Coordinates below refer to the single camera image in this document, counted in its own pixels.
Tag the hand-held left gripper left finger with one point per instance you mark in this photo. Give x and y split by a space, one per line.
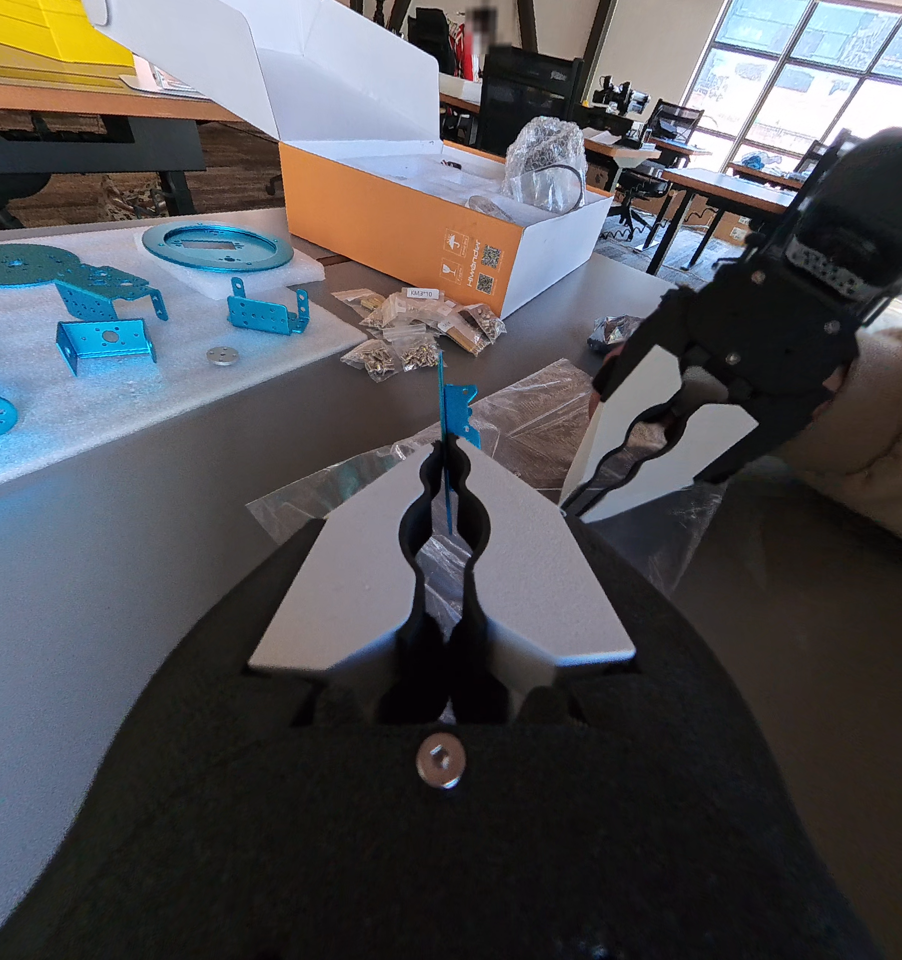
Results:
338 592

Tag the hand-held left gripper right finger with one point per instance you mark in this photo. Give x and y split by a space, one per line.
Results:
548 592

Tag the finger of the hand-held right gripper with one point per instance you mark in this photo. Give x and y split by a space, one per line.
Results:
623 405
683 457

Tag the person's right forearm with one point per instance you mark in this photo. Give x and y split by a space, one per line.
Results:
871 435

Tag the wooden office desk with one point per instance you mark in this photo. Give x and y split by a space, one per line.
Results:
728 191

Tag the grey desk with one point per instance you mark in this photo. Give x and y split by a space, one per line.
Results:
158 540

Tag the bag of dark servo parts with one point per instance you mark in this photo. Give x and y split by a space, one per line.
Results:
616 334

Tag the clear plastic bag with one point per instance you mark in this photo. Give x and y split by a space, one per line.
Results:
526 427

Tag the pile of screw bags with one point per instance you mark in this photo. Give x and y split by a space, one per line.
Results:
413 330

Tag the black office chair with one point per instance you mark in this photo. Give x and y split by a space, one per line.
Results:
657 150

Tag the bubble wrap bundle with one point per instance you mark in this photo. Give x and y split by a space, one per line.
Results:
544 157

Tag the small silver round disc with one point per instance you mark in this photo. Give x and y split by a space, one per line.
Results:
222 355

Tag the large grid window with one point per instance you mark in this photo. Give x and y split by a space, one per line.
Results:
833 75

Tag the workbench with dark equipment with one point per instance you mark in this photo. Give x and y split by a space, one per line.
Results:
623 97

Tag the orange and white cardboard box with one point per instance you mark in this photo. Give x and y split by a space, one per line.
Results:
391 202

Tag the white foam tray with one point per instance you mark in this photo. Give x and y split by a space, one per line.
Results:
83 405

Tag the wooden workbench with black legs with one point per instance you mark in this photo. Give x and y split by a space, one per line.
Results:
83 97

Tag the yellow plastic bin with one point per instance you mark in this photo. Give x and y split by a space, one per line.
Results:
38 30

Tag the blue multi-hole box bracket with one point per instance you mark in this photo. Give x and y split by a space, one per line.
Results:
263 311

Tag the small blue angled bracket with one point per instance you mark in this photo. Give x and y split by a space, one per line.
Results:
105 341

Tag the wide teal flat bracket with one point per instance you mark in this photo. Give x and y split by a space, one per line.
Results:
105 292

